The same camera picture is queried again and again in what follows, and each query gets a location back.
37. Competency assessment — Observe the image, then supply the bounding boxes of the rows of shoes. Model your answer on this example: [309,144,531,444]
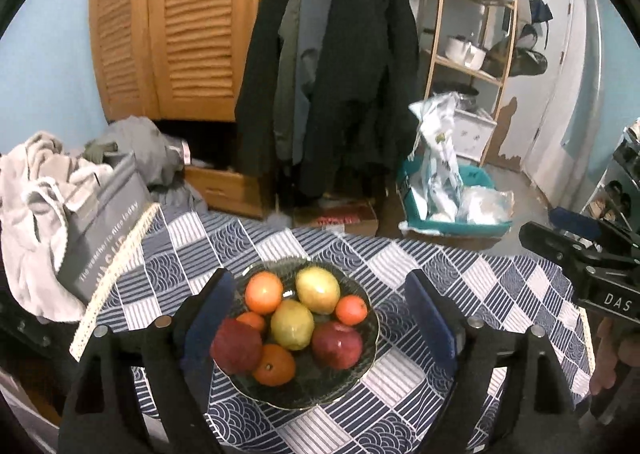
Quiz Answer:
[585,179,637,221]

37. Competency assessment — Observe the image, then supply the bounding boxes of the grey jacket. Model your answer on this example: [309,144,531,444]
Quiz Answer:
[274,0,321,165]

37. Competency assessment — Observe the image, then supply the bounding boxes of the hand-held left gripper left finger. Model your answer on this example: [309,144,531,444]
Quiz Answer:
[59,266,236,454]

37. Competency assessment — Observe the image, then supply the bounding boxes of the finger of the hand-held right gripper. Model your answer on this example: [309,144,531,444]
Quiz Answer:
[518,221,601,281]
[548,206,608,243]

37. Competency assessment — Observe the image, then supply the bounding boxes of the dark jacket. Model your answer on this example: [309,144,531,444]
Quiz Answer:
[235,0,301,165]

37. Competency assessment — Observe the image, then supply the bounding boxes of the teal basket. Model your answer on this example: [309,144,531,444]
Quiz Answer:
[397,154,513,238]

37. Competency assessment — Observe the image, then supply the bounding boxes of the wooden shelf rack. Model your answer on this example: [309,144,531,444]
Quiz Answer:
[422,0,523,167]

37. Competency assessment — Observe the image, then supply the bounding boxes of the person's right hand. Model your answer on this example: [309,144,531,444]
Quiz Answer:
[590,316,640,401]

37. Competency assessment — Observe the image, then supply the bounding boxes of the red apple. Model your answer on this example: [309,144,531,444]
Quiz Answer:
[311,320,364,371]
[210,318,264,375]

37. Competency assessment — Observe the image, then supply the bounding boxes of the white drawer box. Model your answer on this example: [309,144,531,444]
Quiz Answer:
[452,106,498,165]

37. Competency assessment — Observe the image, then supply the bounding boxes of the green glass plate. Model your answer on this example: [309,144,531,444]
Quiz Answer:
[212,256,381,410]

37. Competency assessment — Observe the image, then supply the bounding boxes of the steel pot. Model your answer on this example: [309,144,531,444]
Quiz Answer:
[450,84,483,112]

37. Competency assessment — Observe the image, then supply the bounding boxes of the white cooking pot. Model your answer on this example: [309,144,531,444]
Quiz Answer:
[446,35,487,70]

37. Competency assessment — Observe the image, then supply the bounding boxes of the metal shoe rack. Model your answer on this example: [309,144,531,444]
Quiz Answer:
[580,119,640,235]

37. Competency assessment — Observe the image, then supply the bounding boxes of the wooden louvered wardrobe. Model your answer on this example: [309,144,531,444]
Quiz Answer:
[89,0,291,124]

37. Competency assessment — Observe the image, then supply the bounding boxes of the grey fabric storage bag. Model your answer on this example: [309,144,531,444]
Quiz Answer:
[57,151,153,305]

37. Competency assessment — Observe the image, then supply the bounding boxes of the pile of grey clothes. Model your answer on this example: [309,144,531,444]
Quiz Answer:
[82,116,208,215]

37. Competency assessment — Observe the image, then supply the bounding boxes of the wooden drawer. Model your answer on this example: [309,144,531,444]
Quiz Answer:
[184,165,273,220]

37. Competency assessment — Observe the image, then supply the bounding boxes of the black hooded coat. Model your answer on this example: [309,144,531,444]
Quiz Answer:
[300,0,421,200]

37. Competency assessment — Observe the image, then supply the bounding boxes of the dark hanging bag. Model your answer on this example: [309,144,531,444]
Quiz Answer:
[482,46,548,80]

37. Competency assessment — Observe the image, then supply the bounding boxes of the clear plastic bag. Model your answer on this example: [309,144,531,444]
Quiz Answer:
[456,185,516,225]

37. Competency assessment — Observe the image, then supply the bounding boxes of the white door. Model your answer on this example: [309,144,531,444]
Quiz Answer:
[500,0,588,175]

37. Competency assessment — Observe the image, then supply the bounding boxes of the yellow-green pear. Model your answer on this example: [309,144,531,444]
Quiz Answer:
[295,266,342,315]
[270,299,316,351]

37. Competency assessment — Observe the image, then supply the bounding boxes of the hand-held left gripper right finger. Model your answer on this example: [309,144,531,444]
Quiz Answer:
[404,270,596,454]

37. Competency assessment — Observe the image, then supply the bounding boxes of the white printed plastic bag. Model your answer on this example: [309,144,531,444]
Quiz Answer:
[409,93,466,222]

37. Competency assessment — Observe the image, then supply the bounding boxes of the blue white patterned tablecloth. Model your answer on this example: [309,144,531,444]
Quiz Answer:
[70,201,598,454]

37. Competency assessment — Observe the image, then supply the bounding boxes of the blue hanging bag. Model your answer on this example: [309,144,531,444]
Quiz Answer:
[527,0,553,42]

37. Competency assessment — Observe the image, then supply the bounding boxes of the small tangerine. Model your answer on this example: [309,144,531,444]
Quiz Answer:
[236,311,267,335]
[335,295,369,326]

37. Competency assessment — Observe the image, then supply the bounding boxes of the orange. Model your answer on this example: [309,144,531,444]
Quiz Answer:
[251,344,297,387]
[245,271,284,315]

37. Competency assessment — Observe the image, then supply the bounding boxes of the cardboard box with red label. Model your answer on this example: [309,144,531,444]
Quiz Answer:
[292,199,379,237]

